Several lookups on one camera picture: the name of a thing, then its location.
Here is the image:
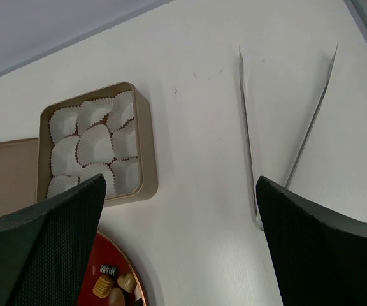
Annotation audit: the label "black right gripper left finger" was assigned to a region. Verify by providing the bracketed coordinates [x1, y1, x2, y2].
[0, 174, 106, 305]

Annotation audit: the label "caramel heart chocolate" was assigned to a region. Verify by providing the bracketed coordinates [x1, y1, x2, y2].
[117, 272, 137, 294]

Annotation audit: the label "red round tray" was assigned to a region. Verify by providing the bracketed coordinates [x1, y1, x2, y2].
[76, 232, 149, 305]

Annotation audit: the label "brown oval chocolate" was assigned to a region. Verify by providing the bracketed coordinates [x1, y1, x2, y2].
[108, 288, 126, 306]

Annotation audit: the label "gold square tin lid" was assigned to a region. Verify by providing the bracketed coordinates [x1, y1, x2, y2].
[0, 138, 38, 216]

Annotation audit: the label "gold square tin box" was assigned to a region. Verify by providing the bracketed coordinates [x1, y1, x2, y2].
[36, 82, 158, 206]

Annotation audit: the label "metal serving tongs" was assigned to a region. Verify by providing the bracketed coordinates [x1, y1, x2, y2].
[238, 43, 339, 232]

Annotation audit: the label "ridged gold round chocolate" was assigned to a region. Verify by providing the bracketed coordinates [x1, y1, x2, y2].
[92, 274, 115, 299]

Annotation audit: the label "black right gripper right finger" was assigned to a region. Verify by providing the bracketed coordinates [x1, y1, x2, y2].
[256, 177, 367, 305]

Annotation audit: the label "striped black white chocolate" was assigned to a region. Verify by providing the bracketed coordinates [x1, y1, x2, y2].
[100, 264, 118, 277]

